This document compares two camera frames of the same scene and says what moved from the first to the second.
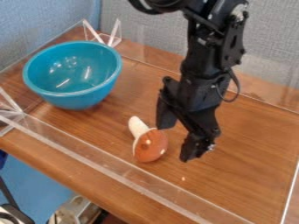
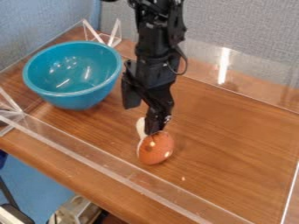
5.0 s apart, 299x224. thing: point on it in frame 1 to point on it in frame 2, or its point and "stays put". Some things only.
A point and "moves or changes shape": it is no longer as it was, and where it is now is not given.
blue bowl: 74,73 stays put
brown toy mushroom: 151,143 moves or changes shape
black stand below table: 11,208 stays put
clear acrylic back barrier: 267,74 stays put
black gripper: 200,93 to 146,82
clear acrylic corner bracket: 91,33 stays put
